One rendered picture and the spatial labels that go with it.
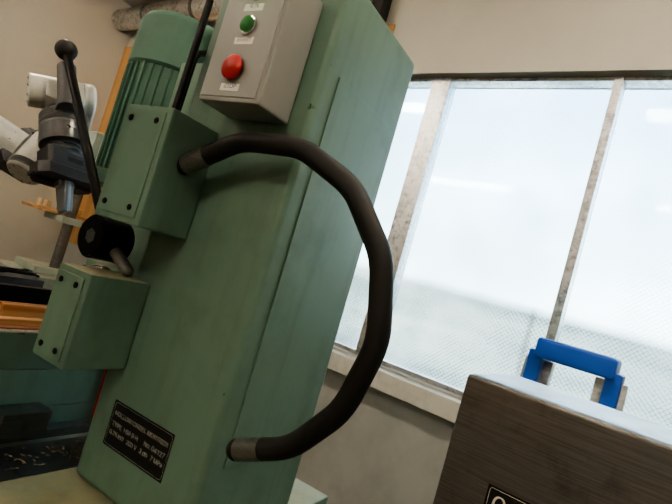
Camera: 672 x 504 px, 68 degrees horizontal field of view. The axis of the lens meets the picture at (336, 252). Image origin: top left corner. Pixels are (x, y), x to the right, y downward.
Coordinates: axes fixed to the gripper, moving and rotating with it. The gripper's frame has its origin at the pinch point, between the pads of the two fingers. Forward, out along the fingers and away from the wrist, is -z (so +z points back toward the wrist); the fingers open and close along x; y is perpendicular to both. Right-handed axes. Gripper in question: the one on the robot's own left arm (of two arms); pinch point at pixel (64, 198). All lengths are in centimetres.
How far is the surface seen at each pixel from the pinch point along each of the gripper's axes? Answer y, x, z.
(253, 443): 46, 10, -48
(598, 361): 78, -63, -46
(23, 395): 3.7, 9.2, -36.5
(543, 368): 66, -69, -46
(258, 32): 56, 14, -4
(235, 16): 54, 14, 0
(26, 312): -0.7, 6.4, -22.6
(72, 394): 3.6, 1.3, -36.8
